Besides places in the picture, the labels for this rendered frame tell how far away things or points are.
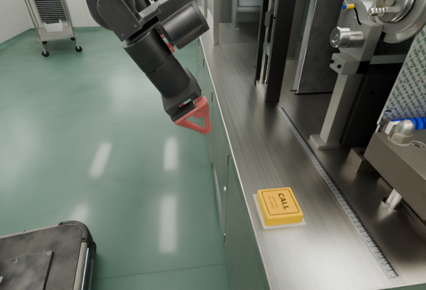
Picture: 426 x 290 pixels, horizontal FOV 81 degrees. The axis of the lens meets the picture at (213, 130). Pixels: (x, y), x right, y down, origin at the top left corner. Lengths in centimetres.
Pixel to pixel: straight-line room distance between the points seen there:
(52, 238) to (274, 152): 113
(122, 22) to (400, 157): 49
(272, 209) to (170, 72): 31
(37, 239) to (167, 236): 62
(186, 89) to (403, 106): 44
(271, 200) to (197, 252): 103
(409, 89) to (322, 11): 39
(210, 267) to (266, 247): 100
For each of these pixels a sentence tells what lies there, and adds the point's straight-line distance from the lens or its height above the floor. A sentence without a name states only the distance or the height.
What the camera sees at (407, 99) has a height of 108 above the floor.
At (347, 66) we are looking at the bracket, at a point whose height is 112.
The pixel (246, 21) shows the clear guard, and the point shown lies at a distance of 151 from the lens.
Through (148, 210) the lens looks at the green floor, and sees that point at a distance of 170.
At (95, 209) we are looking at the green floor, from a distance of 182.
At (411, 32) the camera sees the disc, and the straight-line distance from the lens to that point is 58.
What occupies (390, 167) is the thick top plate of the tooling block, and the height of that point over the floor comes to 100.
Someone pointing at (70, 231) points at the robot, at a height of 24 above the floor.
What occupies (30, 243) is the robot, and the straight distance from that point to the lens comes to 150.
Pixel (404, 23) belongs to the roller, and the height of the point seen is 122.
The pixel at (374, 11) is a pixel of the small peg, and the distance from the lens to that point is 59.
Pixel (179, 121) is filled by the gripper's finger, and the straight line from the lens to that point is 42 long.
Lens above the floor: 132
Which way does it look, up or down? 35 degrees down
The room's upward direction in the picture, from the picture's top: straight up
